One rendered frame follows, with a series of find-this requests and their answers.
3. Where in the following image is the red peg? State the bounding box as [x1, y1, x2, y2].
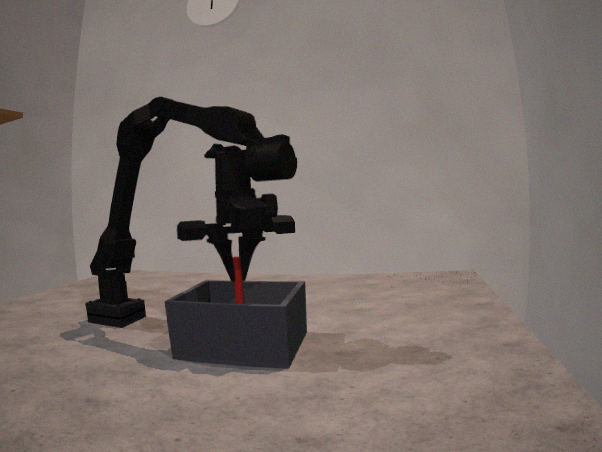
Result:
[233, 257, 244, 304]

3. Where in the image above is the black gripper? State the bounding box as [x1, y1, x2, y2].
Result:
[177, 183, 295, 282]

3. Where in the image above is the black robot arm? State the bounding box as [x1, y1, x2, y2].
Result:
[90, 97, 297, 304]

